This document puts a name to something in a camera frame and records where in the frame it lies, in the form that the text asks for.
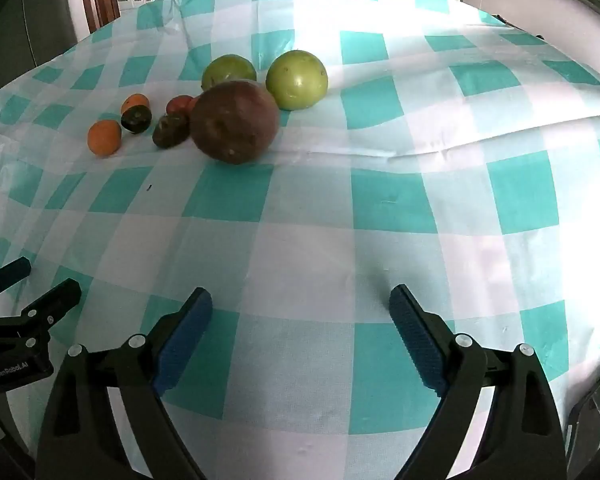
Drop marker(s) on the dark grey appliance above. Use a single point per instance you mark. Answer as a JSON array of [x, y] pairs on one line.
[[20, 25]]

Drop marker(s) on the black curved object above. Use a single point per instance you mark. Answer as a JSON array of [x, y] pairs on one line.
[[587, 420]]

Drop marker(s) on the large brown round fruit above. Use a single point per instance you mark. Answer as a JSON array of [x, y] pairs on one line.
[[234, 122]]

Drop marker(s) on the small orange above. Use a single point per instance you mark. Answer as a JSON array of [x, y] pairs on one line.
[[134, 101], [104, 137]]

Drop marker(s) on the teal white checked tablecloth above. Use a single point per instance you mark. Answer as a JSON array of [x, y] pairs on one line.
[[330, 200]]

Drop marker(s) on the small dark green fruit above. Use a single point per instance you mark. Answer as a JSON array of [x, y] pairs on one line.
[[170, 131], [136, 119]]

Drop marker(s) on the green round fruit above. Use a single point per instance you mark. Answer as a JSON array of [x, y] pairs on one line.
[[297, 80], [226, 71]]

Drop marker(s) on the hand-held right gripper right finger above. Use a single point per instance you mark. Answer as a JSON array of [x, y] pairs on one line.
[[419, 342]]

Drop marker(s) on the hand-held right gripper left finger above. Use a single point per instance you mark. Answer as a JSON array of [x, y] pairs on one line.
[[186, 342]]

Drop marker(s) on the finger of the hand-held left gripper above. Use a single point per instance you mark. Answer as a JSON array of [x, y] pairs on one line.
[[11, 271], [55, 305]]

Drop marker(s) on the red tomato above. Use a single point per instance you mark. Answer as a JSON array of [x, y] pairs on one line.
[[179, 105]]

